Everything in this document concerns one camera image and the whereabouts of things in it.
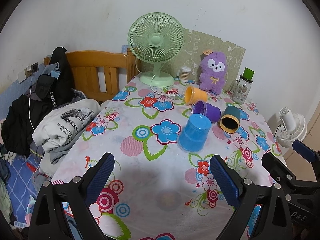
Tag blue plastic cup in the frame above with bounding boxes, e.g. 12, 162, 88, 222
177, 114, 211, 153

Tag white printed folded shirt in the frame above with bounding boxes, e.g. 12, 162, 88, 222
32, 99, 101, 153

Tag white clip fan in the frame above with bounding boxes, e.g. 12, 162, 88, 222
274, 107, 307, 148

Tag purple plastic cup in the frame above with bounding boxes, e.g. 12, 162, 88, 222
191, 100, 222, 123

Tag black clothing pile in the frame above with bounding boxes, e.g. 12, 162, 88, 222
1, 95, 53, 155

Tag white charging cable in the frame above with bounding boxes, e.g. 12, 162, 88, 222
25, 65, 47, 178

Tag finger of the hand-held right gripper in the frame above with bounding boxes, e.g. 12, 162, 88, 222
292, 139, 320, 165
261, 152, 297, 188

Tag green desk fan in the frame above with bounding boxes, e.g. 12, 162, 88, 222
127, 12, 185, 87

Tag glass jar with green lid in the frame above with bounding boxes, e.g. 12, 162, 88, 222
229, 67, 255, 103

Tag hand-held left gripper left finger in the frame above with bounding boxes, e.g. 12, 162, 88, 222
29, 152, 115, 240

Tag purple plush toy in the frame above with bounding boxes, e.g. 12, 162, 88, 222
199, 51, 228, 94

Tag white fan power cable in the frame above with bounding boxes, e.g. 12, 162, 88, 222
149, 74, 184, 103

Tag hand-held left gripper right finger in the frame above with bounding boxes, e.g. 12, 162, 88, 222
209, 154, 295, 240

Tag cotton swab container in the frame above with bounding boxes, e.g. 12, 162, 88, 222
180, 66, 192, 82

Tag beige patterned board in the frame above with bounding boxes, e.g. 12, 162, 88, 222
175, 28, 247, 90

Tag blue patterned bedsheet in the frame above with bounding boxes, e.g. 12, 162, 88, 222
5, 152, 48, 230

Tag floral tablecloth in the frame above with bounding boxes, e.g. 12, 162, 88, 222
50, 76, 288, 240

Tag grey folded clothes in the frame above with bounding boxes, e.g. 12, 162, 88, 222
30, 140, 75, 178

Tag black jacket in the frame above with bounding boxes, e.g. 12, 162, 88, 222
35, 46, 75, 109

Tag orange plastic cup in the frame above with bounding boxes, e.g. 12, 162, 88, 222
184, 85, 208, 105

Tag dark green yellow-rimmed cup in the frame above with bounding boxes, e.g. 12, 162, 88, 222
219, 106, 241, 132

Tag wooden bed headboard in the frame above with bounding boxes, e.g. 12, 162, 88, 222
44, 47, 140, 103

